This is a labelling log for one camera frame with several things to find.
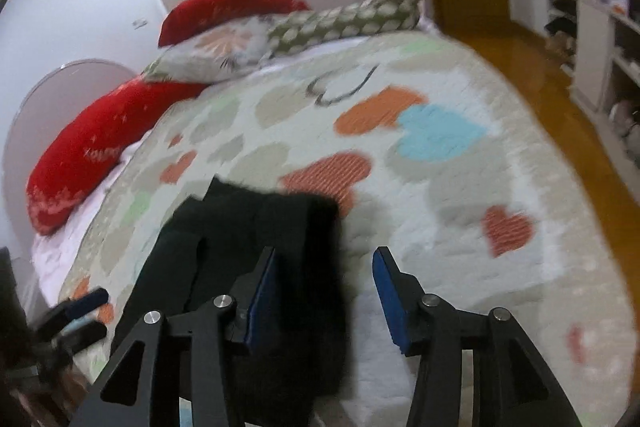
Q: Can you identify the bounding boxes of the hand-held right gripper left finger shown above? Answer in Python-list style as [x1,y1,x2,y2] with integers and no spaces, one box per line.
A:
[70,247,279,427]

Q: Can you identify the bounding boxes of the black pants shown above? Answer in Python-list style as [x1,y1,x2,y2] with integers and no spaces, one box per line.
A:
[110,177,351,427]

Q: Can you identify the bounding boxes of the floral pillow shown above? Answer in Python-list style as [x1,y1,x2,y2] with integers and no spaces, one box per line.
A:
[142,17,281,85]

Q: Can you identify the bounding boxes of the heart-patterned quilt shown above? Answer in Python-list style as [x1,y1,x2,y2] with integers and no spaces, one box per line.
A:
[57,29,633,427]

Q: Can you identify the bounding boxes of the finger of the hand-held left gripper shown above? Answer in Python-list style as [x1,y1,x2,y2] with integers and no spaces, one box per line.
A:
[55,322,108,353]
[37,287,109,330]

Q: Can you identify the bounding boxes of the white bed sheet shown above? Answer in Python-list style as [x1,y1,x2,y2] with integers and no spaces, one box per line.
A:
[30,147,151,308]

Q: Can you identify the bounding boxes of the white shelf unit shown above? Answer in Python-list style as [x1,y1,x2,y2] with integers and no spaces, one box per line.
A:
[570,0,640,188]

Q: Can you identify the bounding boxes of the round pale headboard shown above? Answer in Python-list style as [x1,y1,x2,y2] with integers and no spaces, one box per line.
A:
[2,59,138,233]

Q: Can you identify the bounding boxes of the small red pillow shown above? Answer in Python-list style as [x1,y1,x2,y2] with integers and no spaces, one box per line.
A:
[158,0,311,48]

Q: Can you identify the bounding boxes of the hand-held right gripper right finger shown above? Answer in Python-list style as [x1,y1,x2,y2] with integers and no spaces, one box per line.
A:
[372,247,581,427]

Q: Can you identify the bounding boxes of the green white patterned pillow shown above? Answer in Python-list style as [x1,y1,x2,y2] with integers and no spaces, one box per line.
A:
[265,0,421,58]

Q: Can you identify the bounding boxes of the large red printed pillow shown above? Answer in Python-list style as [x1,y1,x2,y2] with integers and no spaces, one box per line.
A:
[26,74,208,235]

